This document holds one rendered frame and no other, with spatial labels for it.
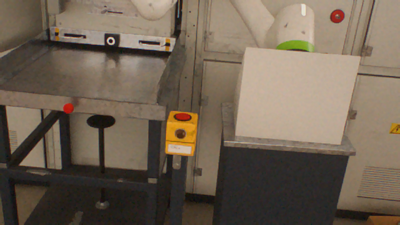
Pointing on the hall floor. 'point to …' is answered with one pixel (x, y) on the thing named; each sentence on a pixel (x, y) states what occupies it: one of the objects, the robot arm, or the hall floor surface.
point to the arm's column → (277, 187)
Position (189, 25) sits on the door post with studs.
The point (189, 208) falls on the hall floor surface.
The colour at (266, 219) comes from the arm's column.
